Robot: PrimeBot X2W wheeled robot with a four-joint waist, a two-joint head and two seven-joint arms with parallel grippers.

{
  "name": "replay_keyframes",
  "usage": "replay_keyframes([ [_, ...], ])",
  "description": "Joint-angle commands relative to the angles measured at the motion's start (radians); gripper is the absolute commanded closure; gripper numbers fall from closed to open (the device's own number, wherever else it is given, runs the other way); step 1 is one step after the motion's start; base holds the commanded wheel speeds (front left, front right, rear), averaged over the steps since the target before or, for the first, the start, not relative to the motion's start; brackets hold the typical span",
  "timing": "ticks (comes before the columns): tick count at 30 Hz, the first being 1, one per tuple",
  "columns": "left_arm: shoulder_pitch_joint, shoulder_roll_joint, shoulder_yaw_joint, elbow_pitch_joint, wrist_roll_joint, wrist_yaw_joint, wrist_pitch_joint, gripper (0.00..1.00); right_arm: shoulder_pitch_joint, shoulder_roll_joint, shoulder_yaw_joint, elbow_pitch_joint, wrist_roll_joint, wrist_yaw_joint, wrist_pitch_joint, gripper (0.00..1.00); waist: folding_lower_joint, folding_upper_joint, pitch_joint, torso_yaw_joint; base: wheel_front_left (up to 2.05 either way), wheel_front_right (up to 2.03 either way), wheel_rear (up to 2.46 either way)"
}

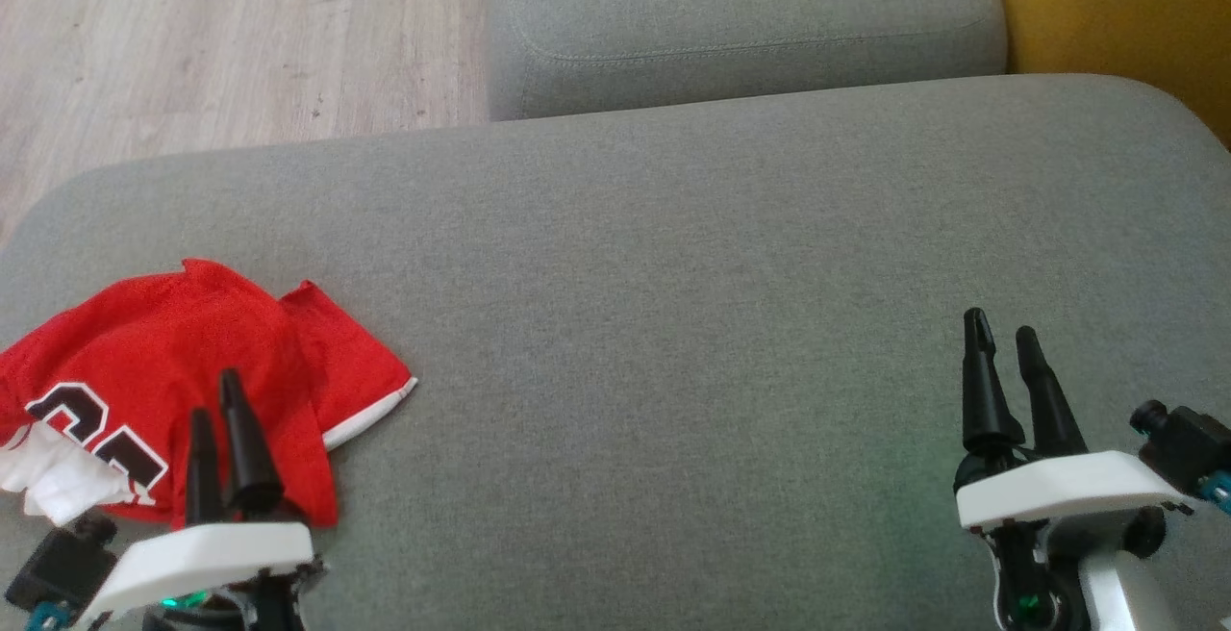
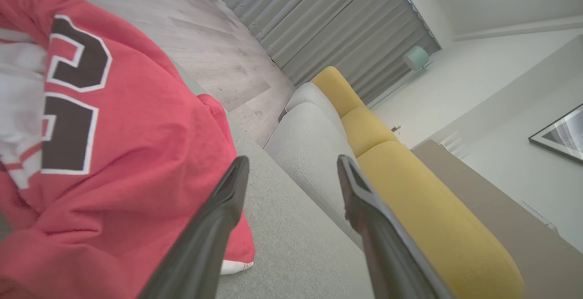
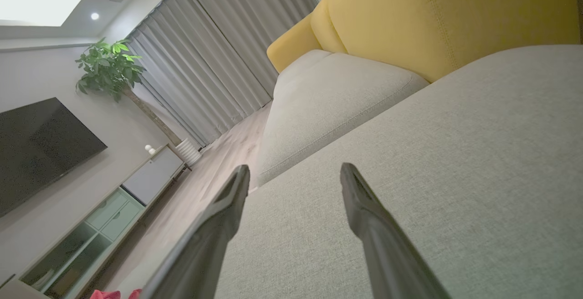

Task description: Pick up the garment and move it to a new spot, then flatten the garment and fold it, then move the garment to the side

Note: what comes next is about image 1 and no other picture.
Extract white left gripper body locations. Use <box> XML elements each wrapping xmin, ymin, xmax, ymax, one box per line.
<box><xmin>82</xmin><ymin>516</ymin><xmax>328</xmax><ymax>631</ymax></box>

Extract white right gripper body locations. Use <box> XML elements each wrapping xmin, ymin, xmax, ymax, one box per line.
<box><xmin>954</xmin><ymin>450</ymin><xmax>1194</xmax><ymax>631</ymax></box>

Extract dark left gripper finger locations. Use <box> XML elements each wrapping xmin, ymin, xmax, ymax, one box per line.
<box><xmin>219</xmin><ymin>368</ymin><xmax>286</xmax><ymax>519</ymax></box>
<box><xmin>186</xmin><ymin>408</ymin><xmax>225</xmax><ymax>528</ymax></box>

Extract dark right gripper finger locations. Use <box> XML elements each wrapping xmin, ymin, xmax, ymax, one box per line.
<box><xmin>962</xmin><ymin>307</ymin><xmax>1026</xmax><ymax>455</ymax></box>
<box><xmin>1015</xmin><ymin>326</ymin><xmax>1089</xmax><ymax>460</ymax></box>

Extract red Bulls 23 jersey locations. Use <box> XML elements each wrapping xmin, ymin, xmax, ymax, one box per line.
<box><xmin>0</xmin><ymin>258</ymin><xmax>339</xmax><ymax>529</ymax></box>

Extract red shorts with white trim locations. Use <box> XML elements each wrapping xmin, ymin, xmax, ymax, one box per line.
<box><xmin>279</xmin><ymin>279</ymin><xmax>419</xmax><ymax>451</ymax></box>

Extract large grey sofa ottoman cushion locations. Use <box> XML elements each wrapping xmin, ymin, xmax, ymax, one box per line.
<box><xmin>0</xmin><ymin>73</ymin><xmax>1231</xmax><ymax>631</ymax></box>

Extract grey sofa seat cushion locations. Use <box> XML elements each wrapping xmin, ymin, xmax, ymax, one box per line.
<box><xmin>484</xmin><ymin>0</ymin><xmax>1008</xmax><ymax>122</ymax></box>

